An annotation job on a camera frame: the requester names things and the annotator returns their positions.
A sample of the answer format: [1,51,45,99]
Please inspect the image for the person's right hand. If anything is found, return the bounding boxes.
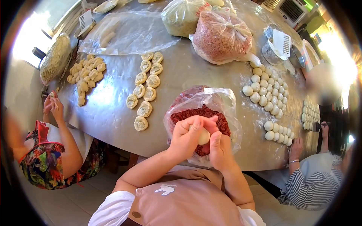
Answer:
[202,131,237,173]

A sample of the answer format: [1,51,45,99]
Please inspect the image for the person's left hand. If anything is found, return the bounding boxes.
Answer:
[168,115,220,163]

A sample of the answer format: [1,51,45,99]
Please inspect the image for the person's right thumb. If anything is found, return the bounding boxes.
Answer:
[210,131,224,153]

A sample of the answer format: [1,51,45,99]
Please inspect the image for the person's left thumb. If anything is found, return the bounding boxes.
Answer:
[189,115,205,133]

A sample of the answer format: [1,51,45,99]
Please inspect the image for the person's left fingers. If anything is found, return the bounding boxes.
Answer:
[202,115,220,134]

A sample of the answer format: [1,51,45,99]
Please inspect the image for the single white dough ball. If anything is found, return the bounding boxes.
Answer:
[189,125,211,145]

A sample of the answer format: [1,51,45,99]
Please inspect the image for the open bag of red filling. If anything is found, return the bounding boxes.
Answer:
[163,86,243,168]

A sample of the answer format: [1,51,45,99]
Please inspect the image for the rows of filled open dumplings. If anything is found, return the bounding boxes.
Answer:
[126,52,164,132]

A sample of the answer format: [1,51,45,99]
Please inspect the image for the person's body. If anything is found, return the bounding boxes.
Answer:
[88,165,266,226]

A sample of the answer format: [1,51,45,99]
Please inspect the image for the small group of dough balls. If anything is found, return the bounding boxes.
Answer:
[264,121,295,147]

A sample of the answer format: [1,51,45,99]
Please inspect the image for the large group of dough balls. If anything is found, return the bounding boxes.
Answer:
[242,62,289,119]

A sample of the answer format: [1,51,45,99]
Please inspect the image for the tied bag of pink filling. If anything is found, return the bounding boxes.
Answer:
[189,10,262,66]

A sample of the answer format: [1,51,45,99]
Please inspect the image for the plastic wrapped bowl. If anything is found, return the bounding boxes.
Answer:
[262,24,286,66]

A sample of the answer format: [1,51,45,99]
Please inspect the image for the tray of dough balls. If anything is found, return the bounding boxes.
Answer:
[301,99,321,131]

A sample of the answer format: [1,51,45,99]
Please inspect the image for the white slotted scraper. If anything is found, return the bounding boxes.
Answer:
[79,10,93,31]
[273,29,291,61]

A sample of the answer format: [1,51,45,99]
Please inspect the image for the metal bowl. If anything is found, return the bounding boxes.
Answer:
[74,19,97,40]
[288,45,306,69]

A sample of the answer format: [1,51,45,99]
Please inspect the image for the clear plastic sheet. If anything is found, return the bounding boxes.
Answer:
[78,11,181,55]

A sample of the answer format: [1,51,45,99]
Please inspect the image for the white bowl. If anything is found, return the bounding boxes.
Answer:
[301,40,322,72]

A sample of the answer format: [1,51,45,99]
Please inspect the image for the pile of cut dough pieces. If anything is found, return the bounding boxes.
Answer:
[67,54,106,107]

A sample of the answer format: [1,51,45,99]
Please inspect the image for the white air cooler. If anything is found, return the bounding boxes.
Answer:
[273,0,310,27]

